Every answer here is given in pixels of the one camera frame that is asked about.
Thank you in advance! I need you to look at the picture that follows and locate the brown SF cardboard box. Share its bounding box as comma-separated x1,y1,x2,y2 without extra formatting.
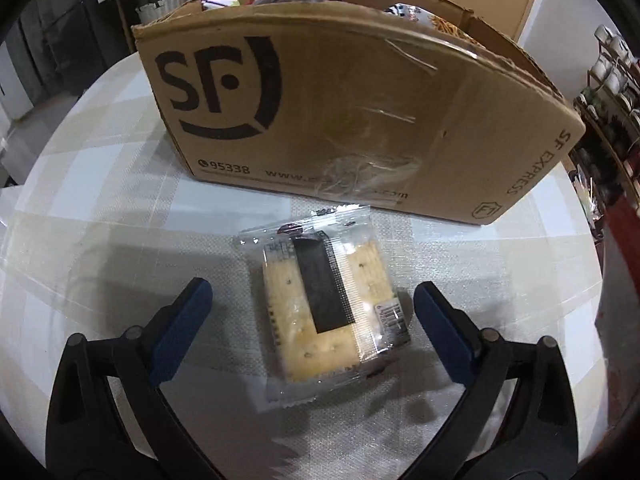
134,0,585,224

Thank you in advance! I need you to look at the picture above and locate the silver orange chip bag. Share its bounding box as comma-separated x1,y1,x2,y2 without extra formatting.
385,3,480,46

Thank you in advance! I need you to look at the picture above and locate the clear cracker pack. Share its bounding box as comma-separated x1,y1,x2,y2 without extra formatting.
236,204,410,405

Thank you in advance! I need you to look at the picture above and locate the woven laundry basket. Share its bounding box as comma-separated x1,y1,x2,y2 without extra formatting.
137,0,189,25

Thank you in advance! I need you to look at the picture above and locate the checkered beige tablecloth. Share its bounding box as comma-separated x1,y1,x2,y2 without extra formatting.
1,56,608,479

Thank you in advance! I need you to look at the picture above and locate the wooden shoe rack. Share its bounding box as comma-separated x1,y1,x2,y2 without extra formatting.
572,24,640,191

